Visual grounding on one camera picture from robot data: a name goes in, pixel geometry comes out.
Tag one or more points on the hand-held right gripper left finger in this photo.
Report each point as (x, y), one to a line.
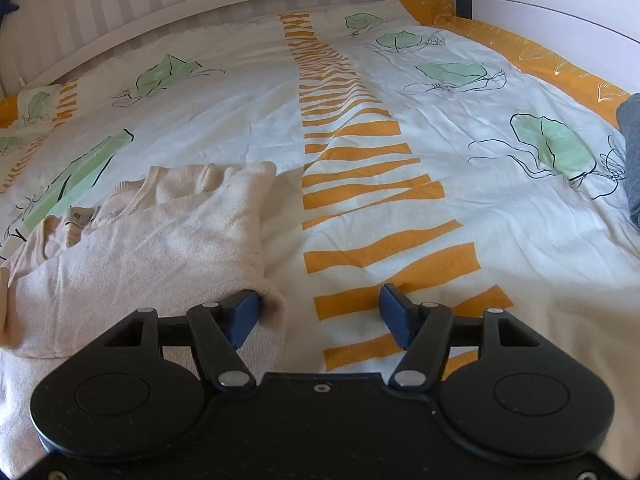
(246, 316)

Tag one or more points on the blue-grey cloth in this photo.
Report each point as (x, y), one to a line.
(632, 150)

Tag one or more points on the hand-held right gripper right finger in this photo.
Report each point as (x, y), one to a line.
(396, 317)

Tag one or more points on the orange bed sheet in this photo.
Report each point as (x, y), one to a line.
(545, 60)

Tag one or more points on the pale pink knit sweater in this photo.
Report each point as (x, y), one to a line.
(140, 255)

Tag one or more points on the white printed duvet cover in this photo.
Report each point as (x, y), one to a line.
(400, 200)

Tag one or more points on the blue star decoration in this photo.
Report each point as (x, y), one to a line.
(7, 4)

